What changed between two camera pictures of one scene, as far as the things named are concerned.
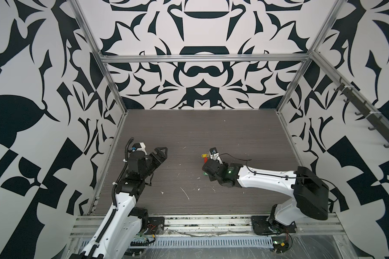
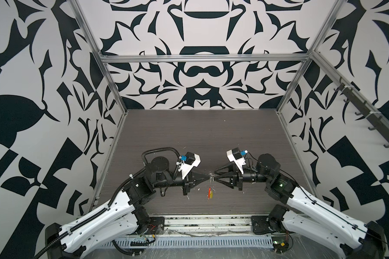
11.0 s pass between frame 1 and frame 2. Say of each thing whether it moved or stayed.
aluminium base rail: stayed
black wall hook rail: stayed
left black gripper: moved
